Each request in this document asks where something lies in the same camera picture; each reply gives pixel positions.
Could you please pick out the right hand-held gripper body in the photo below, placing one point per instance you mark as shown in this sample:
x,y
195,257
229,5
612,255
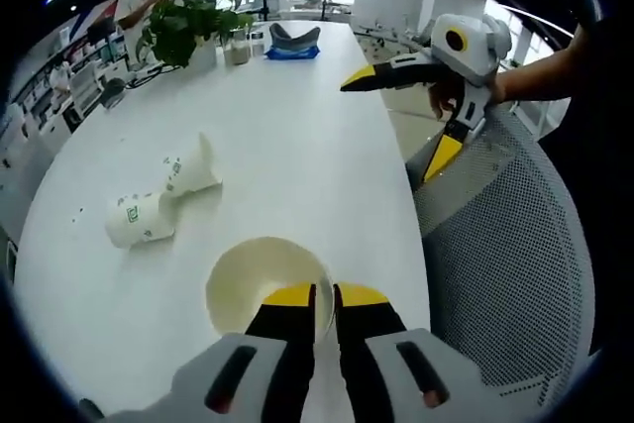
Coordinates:
x,y
480,51

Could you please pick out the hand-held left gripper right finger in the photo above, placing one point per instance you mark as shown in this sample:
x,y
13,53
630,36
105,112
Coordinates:
x,y
376,353

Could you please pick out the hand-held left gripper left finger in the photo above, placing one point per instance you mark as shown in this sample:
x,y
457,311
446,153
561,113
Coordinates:
x,y
277,344

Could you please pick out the green-printed white paper cup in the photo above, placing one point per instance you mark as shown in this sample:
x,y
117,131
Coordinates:
x,y
134,222
190,175
247,274

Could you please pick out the person's right hand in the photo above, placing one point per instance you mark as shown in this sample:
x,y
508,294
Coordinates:
x,y
446,96

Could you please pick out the blue wipes packet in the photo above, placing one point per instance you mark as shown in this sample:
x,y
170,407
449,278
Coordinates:
x,y
292,53

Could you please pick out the white table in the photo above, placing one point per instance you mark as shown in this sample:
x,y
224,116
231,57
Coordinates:
x,y
297,145

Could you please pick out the grey mesh office chair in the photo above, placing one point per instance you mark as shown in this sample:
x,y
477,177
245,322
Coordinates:
x,y
495,254

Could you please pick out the glass jar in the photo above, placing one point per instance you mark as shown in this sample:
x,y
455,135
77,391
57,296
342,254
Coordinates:
x,y
237,51

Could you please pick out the white plant pot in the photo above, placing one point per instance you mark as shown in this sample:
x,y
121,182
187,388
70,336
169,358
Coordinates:
x,y
204,56

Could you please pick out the green potted plant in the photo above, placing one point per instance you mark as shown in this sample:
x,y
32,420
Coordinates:
x,y
173,27

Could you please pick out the white power strip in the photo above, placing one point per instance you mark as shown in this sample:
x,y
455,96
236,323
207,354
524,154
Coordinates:
x,y
146,77

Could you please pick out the small grey object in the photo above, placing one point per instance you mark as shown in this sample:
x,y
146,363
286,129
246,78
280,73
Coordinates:
x,y
113,92

